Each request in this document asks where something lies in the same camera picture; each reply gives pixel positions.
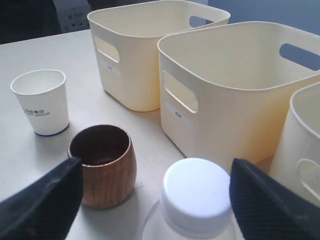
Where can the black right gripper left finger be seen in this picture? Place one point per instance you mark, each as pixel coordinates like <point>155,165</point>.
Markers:
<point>46,209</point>

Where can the cardboard box in background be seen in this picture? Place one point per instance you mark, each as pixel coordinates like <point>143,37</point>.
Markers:
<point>72,15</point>

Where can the brown wooden cup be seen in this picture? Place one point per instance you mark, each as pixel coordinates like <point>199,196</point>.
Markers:
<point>109,164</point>

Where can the cream bin plastic label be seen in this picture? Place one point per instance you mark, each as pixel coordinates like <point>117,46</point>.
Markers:
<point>296,163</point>

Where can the cream bin paper label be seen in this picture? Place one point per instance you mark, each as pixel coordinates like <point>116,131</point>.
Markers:
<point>225,90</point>

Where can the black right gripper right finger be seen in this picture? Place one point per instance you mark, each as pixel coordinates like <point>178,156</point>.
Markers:
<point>266,210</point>

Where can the white paper cup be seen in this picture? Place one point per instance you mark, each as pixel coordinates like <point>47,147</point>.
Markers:
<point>42,95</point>

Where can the cream bin wood label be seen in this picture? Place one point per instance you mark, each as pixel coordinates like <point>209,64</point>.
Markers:
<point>125,41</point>

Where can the clear bottle white cap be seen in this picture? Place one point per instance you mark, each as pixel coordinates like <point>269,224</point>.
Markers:
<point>194,204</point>

